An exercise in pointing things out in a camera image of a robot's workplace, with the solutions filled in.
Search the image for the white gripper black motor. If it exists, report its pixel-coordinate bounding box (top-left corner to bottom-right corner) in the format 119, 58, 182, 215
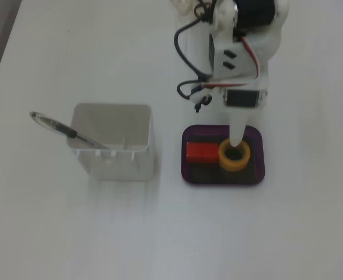
208, 29, 281, 148

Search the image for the yellow tape roll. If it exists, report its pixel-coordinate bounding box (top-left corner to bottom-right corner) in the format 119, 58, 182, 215
218, 139, 252, 173

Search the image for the red rectangular block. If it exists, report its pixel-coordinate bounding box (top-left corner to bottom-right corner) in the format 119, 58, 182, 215
185, 141, 220, 165

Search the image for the purple plastic tray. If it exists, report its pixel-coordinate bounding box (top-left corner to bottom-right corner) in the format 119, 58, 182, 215
180, 124, 267, 187

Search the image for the white plastic container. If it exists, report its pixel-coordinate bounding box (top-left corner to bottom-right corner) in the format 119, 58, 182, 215
65, 101, 156, 182

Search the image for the clear black ballpoint pen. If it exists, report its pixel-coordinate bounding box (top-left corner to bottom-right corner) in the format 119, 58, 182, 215
29, 111, 113, 151

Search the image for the red white servo cable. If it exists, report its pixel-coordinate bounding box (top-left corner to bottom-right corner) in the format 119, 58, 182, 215
201, 36, 262, 89

